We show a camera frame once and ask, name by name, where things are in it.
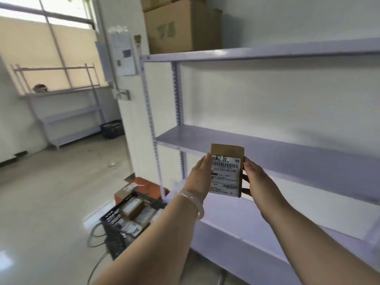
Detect person's left hand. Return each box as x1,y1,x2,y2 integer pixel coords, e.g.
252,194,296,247
182,154,213,203

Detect person's right hand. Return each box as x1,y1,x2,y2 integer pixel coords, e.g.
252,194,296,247
241,157,281,207

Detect small labelled cardboard box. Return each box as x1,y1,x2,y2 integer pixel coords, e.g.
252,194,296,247
207,143,245,198

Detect person's right forearm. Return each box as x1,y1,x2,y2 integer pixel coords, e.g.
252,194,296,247
255,187,380,285

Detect person's left forearm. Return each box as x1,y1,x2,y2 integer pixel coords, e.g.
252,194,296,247
90,190,206,285

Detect large white metal shelving rack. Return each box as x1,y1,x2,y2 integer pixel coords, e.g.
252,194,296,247
139,38,380,285

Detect white jade bangle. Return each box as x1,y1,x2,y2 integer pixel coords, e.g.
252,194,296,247
173,190,205,220

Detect orange cardboard box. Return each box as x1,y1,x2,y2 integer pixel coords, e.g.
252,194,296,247
114,176,170,206

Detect brown box with white label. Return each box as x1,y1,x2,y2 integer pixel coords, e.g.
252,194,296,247
134,206,157,226
121,221,143,237
121,197,145,219

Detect dark plastic crate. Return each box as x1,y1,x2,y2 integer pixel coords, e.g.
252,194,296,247
100,120,125,139

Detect black plastic crate with boxes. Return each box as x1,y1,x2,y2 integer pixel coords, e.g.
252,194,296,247
99,190,167,260

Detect white paper sheets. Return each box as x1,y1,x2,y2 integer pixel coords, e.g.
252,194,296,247
107,26,139,76

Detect large brown cardboard carton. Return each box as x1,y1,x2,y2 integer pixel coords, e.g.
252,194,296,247
144,0,223,55

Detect small white metal shelving rack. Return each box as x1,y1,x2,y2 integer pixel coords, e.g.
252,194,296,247
11,63,113,151

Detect small brown cardboard carton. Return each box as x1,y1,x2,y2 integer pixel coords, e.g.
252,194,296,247
140,0,173,13

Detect metal door handle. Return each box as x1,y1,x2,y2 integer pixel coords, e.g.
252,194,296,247
113,88,131,101

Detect window with metal frame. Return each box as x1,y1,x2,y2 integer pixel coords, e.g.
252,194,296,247
0,0,100,95

